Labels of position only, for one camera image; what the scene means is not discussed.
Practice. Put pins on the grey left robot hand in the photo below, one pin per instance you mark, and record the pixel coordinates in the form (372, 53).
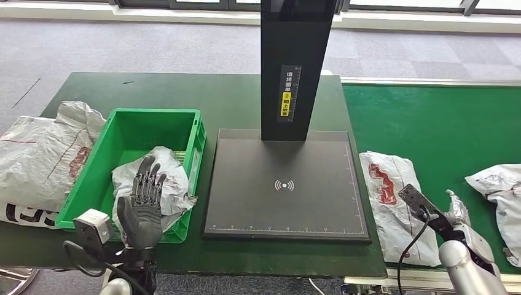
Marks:
(142, 220)

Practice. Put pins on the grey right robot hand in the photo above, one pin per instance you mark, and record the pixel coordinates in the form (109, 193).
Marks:
(458, 211)

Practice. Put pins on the wide white black-print parcel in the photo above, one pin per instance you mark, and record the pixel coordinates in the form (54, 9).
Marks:
(500, 191)

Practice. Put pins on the grey-white parcel bag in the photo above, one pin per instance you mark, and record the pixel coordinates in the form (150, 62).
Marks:
(177, 187)

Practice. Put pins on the long white red-logo parcel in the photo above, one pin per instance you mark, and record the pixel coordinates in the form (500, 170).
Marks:
(390, 228)

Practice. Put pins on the green conveyor belt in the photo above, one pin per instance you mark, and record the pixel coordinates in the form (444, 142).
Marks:
(427, 122)

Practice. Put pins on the black inbound scanner machine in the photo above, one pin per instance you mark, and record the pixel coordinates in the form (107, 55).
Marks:
(252, 191)

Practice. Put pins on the clear crate side label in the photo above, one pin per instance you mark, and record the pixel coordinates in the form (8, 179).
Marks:
(194, 171)

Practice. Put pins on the green plastic crate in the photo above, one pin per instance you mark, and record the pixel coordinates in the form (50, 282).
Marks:
(134, 130)

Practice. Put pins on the large white woven sack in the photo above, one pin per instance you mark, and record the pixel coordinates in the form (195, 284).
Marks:
(36, 163)

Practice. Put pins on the chrome round base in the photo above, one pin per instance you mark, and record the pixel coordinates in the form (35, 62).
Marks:
(16, 281)

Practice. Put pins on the black yellow column label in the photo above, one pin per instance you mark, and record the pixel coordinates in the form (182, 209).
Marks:
(289, 93)

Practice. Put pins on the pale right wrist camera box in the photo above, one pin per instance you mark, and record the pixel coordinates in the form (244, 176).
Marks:
(415, 199)

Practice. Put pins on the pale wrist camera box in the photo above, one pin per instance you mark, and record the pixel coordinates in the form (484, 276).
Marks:
(415, 199)
(93, 228)

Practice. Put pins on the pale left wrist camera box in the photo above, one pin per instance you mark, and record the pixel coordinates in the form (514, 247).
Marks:
(93, 228)

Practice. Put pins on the black window frame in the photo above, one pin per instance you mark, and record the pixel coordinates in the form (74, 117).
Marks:
(203, 5)

